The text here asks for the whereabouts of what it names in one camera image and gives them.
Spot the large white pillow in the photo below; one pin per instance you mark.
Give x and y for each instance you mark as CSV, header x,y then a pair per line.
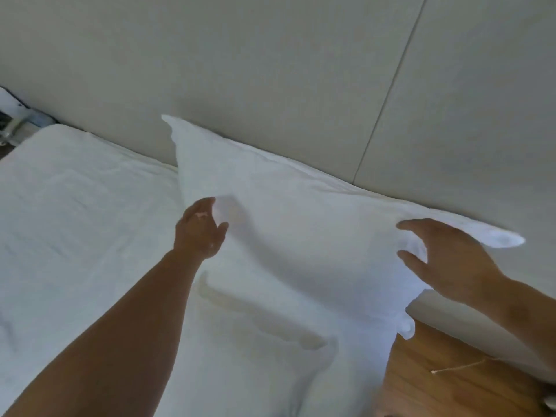
x,y
304,230

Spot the person's right hand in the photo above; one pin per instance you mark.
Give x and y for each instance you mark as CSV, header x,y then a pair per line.
x,y
456,264

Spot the person's right thumb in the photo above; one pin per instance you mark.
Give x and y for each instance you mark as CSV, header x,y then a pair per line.
x,y
412,262

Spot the wide beige headboard panel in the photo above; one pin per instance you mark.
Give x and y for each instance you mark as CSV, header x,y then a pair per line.
x,y
226,65

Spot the person's right forearm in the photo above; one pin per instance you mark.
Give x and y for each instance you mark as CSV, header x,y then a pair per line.
x,y
527,314

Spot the person's left hand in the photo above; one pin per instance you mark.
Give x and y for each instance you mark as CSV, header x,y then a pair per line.
x,y
197,236

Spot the person's left thumb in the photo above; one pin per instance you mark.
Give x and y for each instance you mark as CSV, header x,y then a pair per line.
x,y
220,235

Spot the stained white pillow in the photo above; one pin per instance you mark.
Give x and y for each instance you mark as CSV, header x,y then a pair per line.
x,y
269,364

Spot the white sheeted mattress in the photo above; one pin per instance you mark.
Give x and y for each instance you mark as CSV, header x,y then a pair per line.
x,y
82,221

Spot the grey metal bedside fixture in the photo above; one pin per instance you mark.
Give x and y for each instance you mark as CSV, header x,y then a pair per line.
x,y
19,119

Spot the narrow beige headboard panel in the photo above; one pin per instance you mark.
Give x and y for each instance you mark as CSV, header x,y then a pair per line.
x,y
478,125

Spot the person's left forearm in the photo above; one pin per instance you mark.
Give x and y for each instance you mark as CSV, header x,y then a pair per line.
x,y
117,343

